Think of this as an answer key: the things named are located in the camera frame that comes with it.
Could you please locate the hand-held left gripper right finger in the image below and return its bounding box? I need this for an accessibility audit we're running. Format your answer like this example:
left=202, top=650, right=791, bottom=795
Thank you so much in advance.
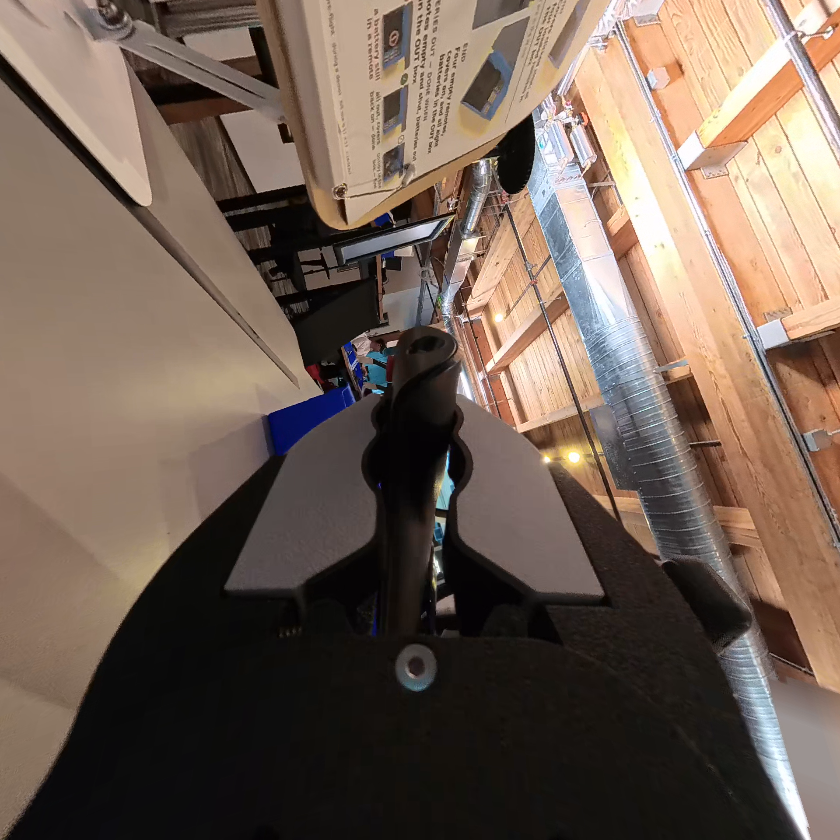
left=447, top=394, right=607, bottom=628

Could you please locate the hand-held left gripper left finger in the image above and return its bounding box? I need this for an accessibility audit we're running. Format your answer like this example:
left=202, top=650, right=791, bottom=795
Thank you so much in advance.
left=224, top=394, right=391, bottom=628

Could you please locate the blue plastic bin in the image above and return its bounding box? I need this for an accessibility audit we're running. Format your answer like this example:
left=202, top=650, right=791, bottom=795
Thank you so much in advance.
left=267, top=384, right=359, bottom=458

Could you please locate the black remote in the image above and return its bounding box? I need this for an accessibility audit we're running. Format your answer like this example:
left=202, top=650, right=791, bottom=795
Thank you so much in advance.
left=377, top=327, right=464, bottom=637

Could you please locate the black office chair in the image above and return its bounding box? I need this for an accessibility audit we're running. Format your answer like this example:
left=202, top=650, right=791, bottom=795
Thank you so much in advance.
left=292, top=280, right=384, bottom=371

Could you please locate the black framed display on stand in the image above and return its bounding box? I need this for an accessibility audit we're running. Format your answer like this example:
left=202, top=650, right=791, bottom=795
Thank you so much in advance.
left=331, top=213, right=455, bottom=271

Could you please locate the instruction sheet on stand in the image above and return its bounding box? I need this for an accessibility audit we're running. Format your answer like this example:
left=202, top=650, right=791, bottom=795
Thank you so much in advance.
left=256, top=0, right=620, bottom=232

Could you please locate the large silver air duct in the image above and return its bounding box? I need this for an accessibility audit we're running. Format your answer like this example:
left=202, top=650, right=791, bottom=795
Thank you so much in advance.
left=525, top=116, right=811, bottom=840

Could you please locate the slim silver air duct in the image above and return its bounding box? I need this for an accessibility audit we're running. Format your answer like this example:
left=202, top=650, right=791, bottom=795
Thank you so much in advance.
left=431, top=158, right=494, bottom=397

